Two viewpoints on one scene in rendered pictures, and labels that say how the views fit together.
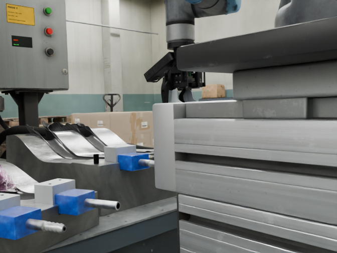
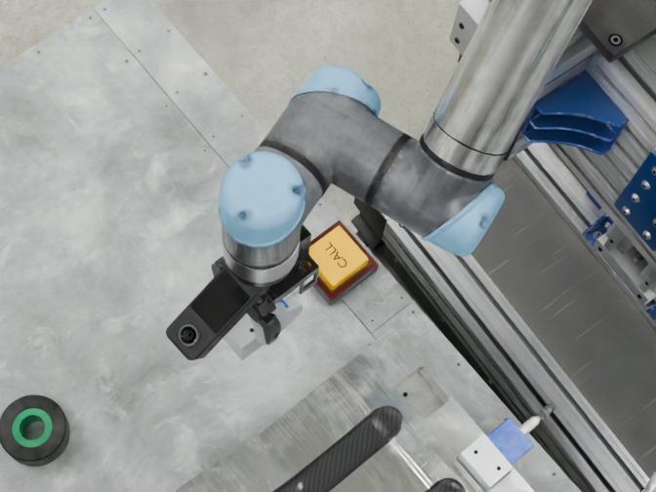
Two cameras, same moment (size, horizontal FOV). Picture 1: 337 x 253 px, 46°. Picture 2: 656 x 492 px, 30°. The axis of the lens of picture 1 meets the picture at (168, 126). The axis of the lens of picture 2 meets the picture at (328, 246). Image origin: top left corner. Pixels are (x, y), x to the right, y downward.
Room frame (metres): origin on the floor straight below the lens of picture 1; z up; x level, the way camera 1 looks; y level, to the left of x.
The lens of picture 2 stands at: (0.98, 0.38, 2.28)
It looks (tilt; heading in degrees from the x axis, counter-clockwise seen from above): 69 degrees down; 268
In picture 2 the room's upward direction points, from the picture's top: 9 degrees clockwise
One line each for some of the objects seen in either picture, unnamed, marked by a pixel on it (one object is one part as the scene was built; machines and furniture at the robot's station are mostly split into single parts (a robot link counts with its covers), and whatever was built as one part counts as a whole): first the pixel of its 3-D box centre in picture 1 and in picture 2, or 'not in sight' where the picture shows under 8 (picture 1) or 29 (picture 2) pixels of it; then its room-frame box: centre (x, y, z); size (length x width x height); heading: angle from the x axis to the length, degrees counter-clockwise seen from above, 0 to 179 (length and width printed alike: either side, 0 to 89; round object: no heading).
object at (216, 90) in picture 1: (213, 91); not in sight; (8.30, -0.96, 1.26); 0.42 x 0.33 x 0.29; 46
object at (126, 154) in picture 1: (137, 161); (512, 438); (0.72, 0.06, 0.89); 0.13 x 0.05 x 0.05; 46
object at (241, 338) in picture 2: not in sight; (272, 305); (1.02, -0.05, 0.93); 0.13 x 0.05 x 0.05; 46
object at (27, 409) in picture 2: not in sight; (34, 430); (1.28, 0.10, 0.82); 0.08 x 0.08 x 0.04
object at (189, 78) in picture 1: (183, 66); (266, 265); (1.02, -0.04, 1.09); 0.09 x 0.08 x 0.12; 46
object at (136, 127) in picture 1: (117, 146); not in sight; (5.24, 0.69, 0.47); 1.22 x 0.80 x 0.94; 50
